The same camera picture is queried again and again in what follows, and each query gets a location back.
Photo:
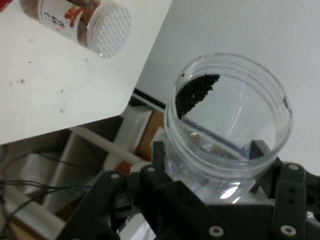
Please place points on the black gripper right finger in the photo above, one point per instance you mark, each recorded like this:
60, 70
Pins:
290, 195

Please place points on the red bowl black rim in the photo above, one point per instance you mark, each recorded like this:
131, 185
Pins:
3, 3

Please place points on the brown-filled jar white lid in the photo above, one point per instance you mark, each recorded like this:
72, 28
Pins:
75, 25

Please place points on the white table leg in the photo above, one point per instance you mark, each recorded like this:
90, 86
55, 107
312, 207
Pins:
62, 170

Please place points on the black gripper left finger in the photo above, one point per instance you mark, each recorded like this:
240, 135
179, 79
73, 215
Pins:
175, 200

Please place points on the clear plastic jar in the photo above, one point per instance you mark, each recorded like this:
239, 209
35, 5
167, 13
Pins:
237, 112

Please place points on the brown cardboard box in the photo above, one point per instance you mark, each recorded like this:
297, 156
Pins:
147, 135

